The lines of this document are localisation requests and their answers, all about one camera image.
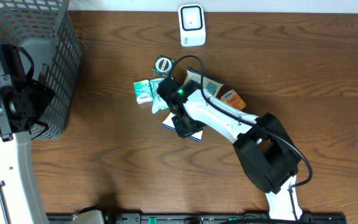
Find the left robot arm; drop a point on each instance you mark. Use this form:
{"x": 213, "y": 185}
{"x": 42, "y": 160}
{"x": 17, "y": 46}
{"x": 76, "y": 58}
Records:
{"x": 22, "y": 102}

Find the dark grey mesh basket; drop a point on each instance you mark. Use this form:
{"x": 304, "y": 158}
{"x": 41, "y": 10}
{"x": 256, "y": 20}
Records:
{"x": 44, "y": 29}

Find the large white snack bag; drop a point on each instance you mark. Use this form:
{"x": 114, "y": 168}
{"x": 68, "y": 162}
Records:
{"x": 212, "y": 85}

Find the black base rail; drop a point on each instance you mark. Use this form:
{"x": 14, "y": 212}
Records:
{"x": 127, "y": 218}

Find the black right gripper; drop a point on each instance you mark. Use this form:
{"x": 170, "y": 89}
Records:
{"x": 182, "y": 132}

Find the round tape packet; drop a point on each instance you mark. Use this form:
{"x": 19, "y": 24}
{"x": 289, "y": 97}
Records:
{"x": 163, "y": 66}

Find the teal Kleenex tissue pack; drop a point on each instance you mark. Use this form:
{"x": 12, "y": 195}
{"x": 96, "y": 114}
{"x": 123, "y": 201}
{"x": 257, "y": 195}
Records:
{"x": 143, "y": 92}

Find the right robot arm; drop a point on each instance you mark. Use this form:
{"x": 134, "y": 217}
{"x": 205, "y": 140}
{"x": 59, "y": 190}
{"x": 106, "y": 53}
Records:
{"x": 266, "y": 153}

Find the teal snack packet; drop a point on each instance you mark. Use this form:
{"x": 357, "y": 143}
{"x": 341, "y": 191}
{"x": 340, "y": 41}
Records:
{"x": 158, "y": 102}

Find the orange Kleenex tissue pack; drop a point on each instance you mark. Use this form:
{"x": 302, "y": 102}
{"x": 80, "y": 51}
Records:
{"x": 232, "y": 99}

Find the white barcode scanner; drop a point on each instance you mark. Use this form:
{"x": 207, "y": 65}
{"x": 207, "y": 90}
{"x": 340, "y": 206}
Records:
{"x": 192, "y": 25}

